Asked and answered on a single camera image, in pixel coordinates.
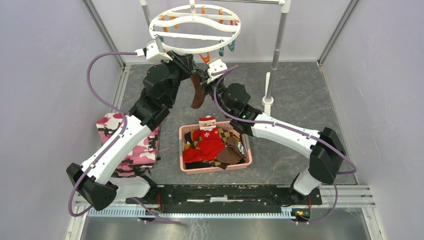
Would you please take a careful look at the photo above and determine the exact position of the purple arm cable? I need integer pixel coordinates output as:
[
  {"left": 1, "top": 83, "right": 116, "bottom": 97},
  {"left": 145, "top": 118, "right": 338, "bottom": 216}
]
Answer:
[
  {"left": 213, "top": 64, "right": 358, "bottom": 176},
  {"left": 67, "top": 51, "right": 138, "bottom": 218}
]

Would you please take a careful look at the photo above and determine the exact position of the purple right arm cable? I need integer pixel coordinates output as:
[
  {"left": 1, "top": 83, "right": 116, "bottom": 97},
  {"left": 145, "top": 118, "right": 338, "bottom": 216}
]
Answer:
[{"left": 213, "top": 64, "right": 358, "bottom": 176}]

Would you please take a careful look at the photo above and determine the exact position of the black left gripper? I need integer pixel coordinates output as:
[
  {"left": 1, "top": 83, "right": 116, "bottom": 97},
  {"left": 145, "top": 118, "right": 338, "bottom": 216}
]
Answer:
[{"left": 155, "top": 50, "right": 195, "bottom": 106}]

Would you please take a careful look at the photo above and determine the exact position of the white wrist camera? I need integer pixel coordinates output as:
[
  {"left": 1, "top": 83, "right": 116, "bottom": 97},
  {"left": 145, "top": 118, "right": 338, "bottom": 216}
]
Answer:
[
  {"left": 134, "top": 38, "right": 172, "bottom": 65},
  {"left": 206, "top": 58, "right": 228, "bottom": 84}
]

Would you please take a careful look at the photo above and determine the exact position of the brown striped-cuff sock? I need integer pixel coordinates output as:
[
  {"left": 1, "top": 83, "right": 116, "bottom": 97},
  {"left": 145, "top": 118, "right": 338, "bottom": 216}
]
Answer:
[{"left": 190, "top": 74, "right": 206, "bottom": 109}]

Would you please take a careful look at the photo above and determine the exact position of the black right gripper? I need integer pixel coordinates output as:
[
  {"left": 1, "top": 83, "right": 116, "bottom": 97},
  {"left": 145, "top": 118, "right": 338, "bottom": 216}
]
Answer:
[{"left": 196, "top": 68, "right": 231, "bottom": 118}]

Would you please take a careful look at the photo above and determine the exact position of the white metal drying rack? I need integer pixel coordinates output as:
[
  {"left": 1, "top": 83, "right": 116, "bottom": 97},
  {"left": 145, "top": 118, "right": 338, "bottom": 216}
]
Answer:
[{"left": 139, "top": 0, "right": 291, "bottom": 115}]

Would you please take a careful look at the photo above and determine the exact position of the pink camouflage folded garment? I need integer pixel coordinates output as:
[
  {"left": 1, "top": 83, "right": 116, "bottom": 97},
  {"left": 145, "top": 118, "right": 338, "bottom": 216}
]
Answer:
[{"left": 95, "top": 113, "right": 161, "bottom": 178}]

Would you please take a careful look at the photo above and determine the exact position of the red santa sock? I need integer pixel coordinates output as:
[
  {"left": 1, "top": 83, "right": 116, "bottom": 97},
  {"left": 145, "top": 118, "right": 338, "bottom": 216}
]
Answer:
[{"left": 182, "top": 115, "right": 226, "bottom": 164}]

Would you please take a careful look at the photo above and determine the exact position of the argyle patterned sock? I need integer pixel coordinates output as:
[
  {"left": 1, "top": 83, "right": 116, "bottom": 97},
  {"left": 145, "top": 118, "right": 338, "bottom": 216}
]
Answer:
[{"left": 182, "top": 127, "right": 241, "bottom": 170}]

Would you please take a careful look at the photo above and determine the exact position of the teal front clip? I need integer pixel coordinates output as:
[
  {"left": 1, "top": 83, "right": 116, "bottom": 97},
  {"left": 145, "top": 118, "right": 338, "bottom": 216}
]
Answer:
[{"left": 218, "top": 46, "right": 225, "bottom": 57}]

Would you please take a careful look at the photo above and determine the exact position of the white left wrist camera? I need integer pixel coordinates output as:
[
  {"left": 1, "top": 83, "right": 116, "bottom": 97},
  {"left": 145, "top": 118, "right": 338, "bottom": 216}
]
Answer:
[{"left": 134, "top": 38, "right": 172, "bottom": 65}]

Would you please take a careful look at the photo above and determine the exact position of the orange front clip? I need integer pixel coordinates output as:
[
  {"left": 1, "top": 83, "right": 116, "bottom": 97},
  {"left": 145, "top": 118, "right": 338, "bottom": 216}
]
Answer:
[{"left": 199, "top": 52, "right": 211, "bottom": 64}]

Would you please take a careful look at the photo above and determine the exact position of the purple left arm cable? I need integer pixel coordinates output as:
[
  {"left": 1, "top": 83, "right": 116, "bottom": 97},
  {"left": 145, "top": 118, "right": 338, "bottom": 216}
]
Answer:
[{"left": 67, "top": 51, "right": 138, "bottom": 218}]

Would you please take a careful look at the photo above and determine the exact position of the white round clip hanger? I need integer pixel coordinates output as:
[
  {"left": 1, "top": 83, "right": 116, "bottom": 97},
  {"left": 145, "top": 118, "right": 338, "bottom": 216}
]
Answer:
[{"left": 148, "top": 0, "right": 242, "bottom": 54}]

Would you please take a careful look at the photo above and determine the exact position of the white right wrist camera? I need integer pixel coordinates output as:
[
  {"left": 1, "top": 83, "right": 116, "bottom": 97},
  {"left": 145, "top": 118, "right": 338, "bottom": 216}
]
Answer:
[{"left": 206, "top": 58, "right": 228, "bottom": 84}]

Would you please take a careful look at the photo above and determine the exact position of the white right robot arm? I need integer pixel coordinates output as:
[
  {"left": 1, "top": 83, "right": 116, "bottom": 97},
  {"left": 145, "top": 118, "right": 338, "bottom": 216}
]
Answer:
[{"left": 201, "top": 79, "right": 346, "bottom": 204}]

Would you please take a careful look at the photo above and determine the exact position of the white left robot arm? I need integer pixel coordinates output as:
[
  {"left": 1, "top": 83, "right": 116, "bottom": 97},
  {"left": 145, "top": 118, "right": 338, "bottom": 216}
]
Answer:
[{"left": 66, "top": 50, "right": 202, "bottom": 217}]

